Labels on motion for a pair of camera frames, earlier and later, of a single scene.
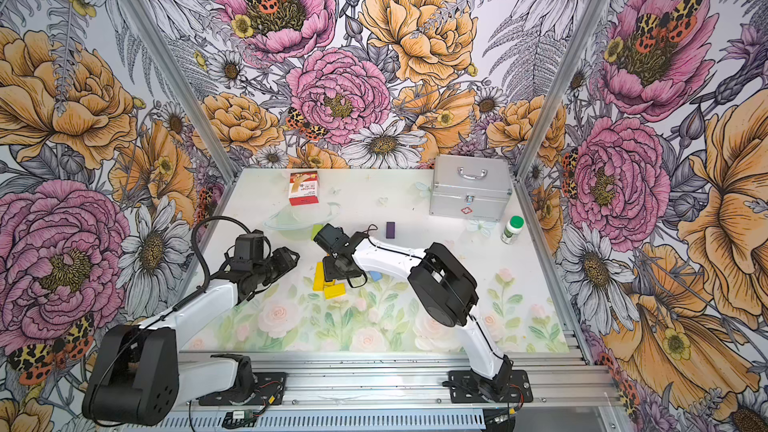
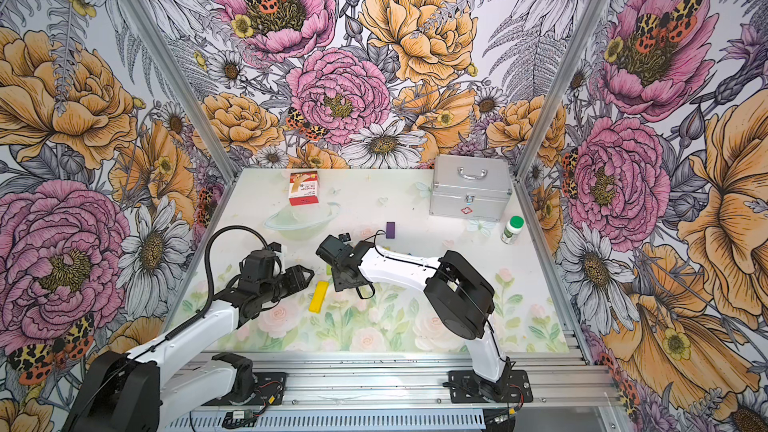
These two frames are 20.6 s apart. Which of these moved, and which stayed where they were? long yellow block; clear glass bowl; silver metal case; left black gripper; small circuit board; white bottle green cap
Moved: long yellow block; left black gripper
Stayed: silver metal case; clear glass bowl; small circuit board; white bottle green cap
